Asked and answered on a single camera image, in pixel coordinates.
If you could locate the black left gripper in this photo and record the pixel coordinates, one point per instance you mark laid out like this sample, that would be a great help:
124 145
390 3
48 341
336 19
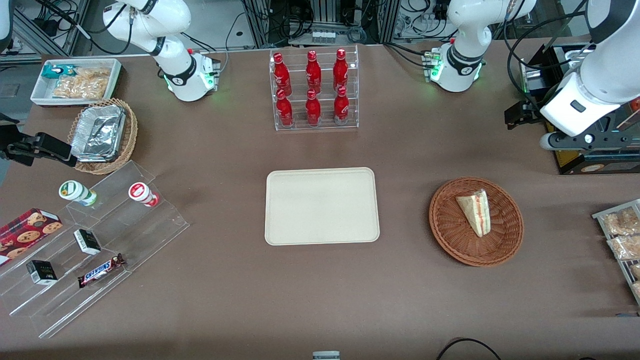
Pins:
531 113

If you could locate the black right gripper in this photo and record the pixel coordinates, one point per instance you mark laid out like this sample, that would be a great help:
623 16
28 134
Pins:
11 145

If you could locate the triangle sandwich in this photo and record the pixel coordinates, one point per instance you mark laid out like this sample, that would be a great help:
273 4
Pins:
476 212

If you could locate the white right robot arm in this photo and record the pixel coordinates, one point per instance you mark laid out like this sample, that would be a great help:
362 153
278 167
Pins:
150 25

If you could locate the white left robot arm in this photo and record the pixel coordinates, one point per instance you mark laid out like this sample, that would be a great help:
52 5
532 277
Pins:
465 30

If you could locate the oval tan wicker basket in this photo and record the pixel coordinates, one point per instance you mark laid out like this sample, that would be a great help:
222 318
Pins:
129 135

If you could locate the grey snack tray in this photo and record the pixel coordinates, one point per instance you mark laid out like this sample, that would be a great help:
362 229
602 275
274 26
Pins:
600 216

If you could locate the round brown wicker basket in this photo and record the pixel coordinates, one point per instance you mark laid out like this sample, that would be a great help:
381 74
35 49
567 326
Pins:
450 235

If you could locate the cream plastic tray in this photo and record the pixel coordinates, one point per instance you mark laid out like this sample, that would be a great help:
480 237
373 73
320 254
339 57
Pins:
321 206

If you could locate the stack of foil containers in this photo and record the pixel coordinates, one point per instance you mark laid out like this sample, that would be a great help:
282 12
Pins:
97 132

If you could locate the green label yogurt cup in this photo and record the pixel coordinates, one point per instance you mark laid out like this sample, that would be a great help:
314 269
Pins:
75 192

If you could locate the white rectangular snack bin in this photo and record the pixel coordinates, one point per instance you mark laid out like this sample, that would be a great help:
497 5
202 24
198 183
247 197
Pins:
40 92

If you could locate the clear bag of crackers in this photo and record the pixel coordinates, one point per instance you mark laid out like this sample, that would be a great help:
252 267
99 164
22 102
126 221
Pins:
82 84

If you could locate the teal snack packet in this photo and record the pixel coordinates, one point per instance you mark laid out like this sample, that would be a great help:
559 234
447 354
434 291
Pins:
56 71

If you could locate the red cookie box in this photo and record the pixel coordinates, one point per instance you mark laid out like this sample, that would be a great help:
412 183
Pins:
27 232

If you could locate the red label yogurt cup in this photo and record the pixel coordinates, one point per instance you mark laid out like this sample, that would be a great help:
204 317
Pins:
141 194

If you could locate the small black carton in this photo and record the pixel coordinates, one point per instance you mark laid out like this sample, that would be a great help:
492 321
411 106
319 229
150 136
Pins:
87 241
41 273

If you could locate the clear acrylic stepped shelf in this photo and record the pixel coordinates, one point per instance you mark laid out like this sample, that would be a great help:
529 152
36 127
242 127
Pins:
125 235

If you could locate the Snickers chocolate bar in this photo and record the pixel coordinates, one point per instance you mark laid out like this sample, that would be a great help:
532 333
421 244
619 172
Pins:
100 271

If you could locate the clear bag of snacks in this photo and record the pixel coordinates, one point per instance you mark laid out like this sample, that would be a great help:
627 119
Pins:
626 247
636 271
622 221

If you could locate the red drink bottle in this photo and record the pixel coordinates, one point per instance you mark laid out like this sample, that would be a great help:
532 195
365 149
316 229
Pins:
313 72
313 110
282 75
341 107
341 71
284 111

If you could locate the clear acrylic bottle rack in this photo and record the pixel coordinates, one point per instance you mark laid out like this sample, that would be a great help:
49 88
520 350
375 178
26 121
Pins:
315 127

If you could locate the white power strip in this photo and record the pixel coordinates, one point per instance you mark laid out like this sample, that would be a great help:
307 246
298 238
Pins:
323 36

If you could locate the small grey device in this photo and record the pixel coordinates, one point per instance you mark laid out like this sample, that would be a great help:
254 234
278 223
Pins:
326 355

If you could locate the aluminium frame rack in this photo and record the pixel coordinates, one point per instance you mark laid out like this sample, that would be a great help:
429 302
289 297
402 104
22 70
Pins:
320 15

